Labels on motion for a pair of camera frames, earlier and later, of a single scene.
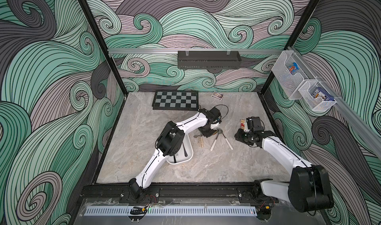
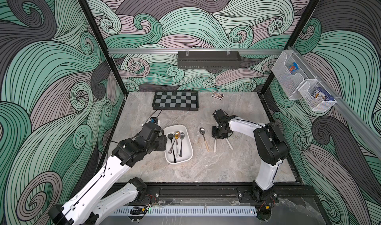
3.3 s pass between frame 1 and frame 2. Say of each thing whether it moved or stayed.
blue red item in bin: stayed
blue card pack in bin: stayed
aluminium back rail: stayed
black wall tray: stayed
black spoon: moved
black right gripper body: moved
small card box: stayed
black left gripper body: moved
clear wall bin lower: stayed
